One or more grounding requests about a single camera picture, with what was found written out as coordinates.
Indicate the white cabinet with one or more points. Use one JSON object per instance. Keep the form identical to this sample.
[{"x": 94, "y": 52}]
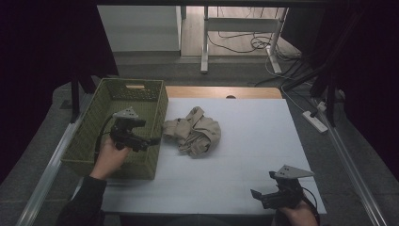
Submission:
[{"x": 141, "y": 28}]

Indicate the dark curtain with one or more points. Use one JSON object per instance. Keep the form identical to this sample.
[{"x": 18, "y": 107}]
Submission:
[
  {"x": 367, "y": 62},
  {"x": 40, "y": 62}
]

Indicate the person's left hand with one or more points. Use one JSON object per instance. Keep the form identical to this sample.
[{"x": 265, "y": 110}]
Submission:
[{"x": 108, "y": 158}]

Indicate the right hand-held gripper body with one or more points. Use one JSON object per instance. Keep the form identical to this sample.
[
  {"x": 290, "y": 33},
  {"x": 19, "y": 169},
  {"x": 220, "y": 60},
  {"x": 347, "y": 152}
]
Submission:
[{"x": 285, "y": 197}]

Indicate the white desk frame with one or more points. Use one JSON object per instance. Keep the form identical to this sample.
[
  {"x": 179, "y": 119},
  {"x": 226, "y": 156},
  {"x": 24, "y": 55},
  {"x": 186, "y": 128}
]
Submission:
[{"x": 241, "y": 24}]

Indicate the person's right hand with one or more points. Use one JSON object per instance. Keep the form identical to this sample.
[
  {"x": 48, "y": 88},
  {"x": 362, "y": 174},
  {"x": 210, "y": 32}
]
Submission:
[{"x": 299, "y": 216}]

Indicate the black metal stand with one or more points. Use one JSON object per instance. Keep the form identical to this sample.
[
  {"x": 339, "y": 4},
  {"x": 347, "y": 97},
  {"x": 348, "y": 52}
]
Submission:
[
  {"x": 74, "y": 100},
  {"x": 330, "y": 100}
]

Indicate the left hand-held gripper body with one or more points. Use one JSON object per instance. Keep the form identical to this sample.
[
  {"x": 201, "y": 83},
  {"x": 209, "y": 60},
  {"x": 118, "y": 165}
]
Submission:
[{"x": 125, "y": 138}]

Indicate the black plug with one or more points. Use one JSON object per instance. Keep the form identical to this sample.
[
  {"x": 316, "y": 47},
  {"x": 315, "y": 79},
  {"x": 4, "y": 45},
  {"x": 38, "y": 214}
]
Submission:
[{"x": 314, "y": 113}]

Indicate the green woven plastic basket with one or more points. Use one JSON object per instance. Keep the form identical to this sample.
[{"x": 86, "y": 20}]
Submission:
[{"x": 94, "y": 125}]

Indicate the white power strip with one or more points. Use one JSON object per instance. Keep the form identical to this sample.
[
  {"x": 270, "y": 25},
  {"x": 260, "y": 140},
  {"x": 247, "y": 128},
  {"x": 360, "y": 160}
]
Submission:
[{"x": 315, "y": 122}]

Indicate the white power adapter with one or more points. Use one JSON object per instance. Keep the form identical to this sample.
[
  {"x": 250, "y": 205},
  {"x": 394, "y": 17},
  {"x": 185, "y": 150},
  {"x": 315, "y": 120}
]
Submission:
[{"x": 321, "y": 106}]

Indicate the aluminium rail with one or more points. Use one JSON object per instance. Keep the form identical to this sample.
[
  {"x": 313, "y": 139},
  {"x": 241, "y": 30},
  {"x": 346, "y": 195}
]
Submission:
[
  {"x": 50, "y": 169},
  {"x": 351, "y": 166}
]

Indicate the beige pants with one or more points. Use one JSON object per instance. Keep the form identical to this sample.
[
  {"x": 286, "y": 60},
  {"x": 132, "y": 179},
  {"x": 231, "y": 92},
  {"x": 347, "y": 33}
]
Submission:
[{"x": 197, "y": 135}]

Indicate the white board table cover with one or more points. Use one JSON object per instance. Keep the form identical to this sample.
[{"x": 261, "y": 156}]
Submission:
[{"x": 251, "y": 147}]

